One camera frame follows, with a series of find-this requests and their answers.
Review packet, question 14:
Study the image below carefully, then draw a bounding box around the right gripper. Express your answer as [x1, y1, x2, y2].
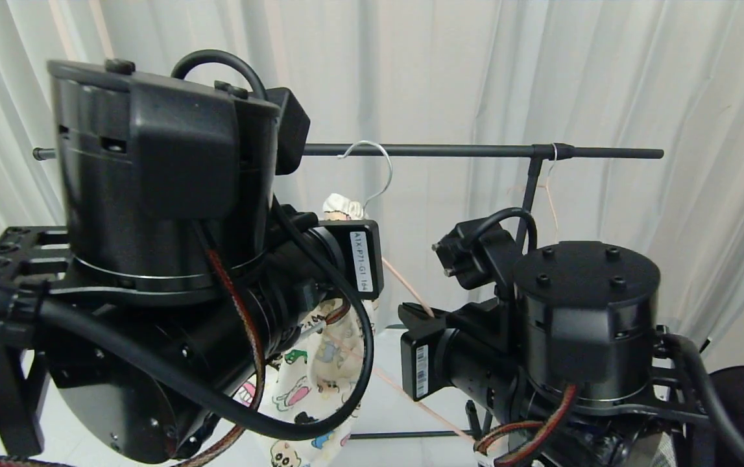
[399, 303, 658, 467]

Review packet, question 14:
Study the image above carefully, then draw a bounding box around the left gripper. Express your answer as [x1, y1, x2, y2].
[47, 214, 385, 464]

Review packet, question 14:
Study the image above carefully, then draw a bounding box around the pink clothes hanger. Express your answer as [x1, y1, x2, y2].
[338, 141, 479, 445]
[507, 162, 560, 234]

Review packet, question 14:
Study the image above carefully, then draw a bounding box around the cream printed garment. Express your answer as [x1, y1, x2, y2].
[235, 193, 379, 467]

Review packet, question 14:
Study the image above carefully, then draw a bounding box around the black clothes rack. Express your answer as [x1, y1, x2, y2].
[33, 143, 664, 467]

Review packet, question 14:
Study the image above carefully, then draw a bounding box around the white curtain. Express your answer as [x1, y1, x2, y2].
[0, 0, 744, 351]

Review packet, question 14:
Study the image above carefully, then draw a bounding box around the black cable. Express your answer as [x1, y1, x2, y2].
[469, 208, 744, 467]
[0, 50, 376, 442]

